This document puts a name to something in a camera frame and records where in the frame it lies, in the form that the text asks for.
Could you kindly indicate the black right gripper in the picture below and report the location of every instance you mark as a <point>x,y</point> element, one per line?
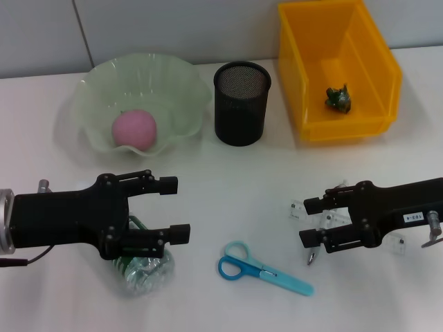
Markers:
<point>387,211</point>

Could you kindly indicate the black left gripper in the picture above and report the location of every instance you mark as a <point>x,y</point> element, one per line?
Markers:
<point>65,218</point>

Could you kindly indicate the clear water bottle green label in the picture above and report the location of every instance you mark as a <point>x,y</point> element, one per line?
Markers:
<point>149,276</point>

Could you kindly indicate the pink peach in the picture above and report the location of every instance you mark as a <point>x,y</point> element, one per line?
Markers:
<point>135,129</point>

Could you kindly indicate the green plastic wrapper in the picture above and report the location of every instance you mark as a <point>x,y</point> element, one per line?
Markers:
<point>339,100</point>

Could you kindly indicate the clear plastic ruler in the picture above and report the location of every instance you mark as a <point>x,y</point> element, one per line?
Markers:
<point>295,209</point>

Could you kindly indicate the silver grey pen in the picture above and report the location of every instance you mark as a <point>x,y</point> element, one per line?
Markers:
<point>312,257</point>

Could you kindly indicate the blue scissors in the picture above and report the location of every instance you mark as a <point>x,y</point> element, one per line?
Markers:
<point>270,275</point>

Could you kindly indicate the black mesh pen holder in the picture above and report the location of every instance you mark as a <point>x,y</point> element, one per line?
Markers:
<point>239,117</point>

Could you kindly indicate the green translucent wavy fruit plate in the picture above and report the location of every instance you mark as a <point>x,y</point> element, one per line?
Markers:
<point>138,79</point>

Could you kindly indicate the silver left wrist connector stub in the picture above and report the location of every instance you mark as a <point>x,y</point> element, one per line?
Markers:
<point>44,186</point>

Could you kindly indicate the yellow plastic bin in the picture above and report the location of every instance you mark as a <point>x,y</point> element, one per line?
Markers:
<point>363,52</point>

